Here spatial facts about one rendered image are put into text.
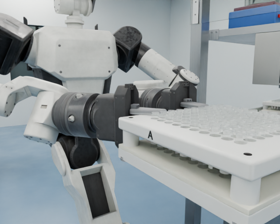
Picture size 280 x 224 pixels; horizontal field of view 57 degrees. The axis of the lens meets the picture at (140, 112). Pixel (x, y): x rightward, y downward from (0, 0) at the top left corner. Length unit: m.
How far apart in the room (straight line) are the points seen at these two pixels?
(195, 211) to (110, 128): 1.00
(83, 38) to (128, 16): 5.73
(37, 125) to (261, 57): 0.88
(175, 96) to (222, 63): 5.25
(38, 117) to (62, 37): 0.35
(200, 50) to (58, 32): 0.64
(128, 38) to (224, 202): 0.80
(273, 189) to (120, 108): 0.26
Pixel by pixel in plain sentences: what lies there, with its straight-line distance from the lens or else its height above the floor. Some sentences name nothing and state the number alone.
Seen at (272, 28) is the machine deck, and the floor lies 1.31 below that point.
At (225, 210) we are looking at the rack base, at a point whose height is 1.02.
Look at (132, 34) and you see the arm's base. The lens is 1.01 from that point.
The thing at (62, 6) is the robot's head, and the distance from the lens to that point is 0.91.
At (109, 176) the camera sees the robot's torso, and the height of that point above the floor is 0.80.
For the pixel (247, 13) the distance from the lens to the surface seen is 1.11.
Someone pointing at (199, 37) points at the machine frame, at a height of 1.29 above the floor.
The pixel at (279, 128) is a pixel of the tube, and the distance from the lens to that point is 0.36.
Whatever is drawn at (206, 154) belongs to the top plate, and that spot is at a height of 1.07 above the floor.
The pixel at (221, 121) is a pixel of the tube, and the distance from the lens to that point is 0.37.
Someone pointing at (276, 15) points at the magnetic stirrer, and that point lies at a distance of 1.17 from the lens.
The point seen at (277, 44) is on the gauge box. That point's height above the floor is 1.25.
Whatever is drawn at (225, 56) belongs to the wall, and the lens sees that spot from 5.75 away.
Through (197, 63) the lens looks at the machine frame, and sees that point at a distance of 1.22.
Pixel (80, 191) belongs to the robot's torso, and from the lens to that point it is 0.87.
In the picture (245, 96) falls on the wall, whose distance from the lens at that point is 5.43.
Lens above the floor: 1.16
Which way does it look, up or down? 10 degrees down
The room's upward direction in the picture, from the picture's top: straight up
